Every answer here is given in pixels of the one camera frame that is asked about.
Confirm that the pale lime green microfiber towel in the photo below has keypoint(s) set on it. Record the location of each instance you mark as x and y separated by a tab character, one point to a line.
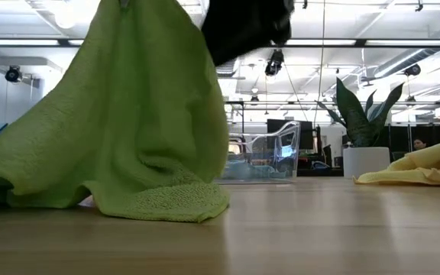
128	114

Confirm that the round white ceiling lamp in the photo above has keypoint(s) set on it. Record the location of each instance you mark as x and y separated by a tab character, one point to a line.
65	17

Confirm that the yellow microfiber towel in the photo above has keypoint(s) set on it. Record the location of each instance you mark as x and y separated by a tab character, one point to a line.
426	168

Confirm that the black computer monitor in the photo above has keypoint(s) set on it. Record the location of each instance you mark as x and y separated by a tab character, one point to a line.
308	133

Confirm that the black hanging ceiling camera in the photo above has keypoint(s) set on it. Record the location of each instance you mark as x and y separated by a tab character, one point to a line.
274	63

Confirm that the long ceiling light rail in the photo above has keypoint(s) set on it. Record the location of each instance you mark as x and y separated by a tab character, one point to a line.
319	42

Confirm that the black room divider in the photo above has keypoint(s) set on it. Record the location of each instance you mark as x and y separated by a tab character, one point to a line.
434	133

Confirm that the green plant in white pot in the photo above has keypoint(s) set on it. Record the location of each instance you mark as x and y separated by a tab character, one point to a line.
353	114

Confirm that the clear plastic bin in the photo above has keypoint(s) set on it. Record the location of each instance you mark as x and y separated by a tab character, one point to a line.
281	153

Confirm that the person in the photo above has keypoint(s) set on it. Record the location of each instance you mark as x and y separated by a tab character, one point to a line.
419	144

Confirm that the round black ceiling device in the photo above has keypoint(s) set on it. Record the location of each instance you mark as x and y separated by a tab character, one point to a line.
413	70
13	74

